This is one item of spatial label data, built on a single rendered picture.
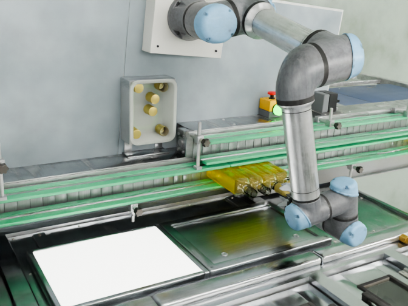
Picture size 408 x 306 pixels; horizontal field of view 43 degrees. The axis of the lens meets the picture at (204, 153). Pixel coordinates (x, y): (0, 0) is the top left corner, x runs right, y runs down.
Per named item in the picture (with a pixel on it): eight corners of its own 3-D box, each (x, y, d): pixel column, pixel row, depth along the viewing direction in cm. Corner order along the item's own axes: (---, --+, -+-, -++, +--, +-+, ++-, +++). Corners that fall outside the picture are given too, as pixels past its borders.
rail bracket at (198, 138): (184, 163, 183) (201, 174, 173) (186, 117, 178) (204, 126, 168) (191, 162, 185) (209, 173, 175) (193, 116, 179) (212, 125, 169)
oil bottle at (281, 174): (244, 170, 199) (278, 190, 182) (245, 156, 197) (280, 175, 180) (255, 169, 202) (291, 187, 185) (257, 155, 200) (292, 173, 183)
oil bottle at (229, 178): (206, 176, 191) (238, 198, 173) (206, 162, 189) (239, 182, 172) (218, 174, 193) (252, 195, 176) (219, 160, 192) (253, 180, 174)
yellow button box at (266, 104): (257, 113, 211) (268, 118, 205) (258, 96, 209) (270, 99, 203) (271, 112, 214) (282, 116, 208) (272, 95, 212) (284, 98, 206)
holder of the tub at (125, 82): (121, 153, 184) (129, 159, 178) (120, 76, 176) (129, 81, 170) (163, 147, 193) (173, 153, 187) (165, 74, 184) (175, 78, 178)
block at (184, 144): (175, 152, 188) (184, 158, 183) (175, 127, 185) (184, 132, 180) (183, 151, 190) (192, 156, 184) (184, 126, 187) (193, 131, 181)
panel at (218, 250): (26, 258, 153) (58, 323, 126) (25, 249, 152) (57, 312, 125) (268, 207, 198) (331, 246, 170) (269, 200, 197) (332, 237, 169)
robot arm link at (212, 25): (181, 4, 160) (200, 8, 149) (219, -3, 165) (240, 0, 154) (186, 42, 165) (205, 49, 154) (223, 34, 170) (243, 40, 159)
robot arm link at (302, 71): (283, 53, 119) (305, 240, 135) (322, 44, 123) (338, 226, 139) (257, 51, 129) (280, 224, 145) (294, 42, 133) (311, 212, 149)
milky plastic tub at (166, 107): (120, 139, 182) (130, 146, 175) (120, 76, 175) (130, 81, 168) (164, 134, 191) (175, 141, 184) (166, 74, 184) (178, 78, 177)
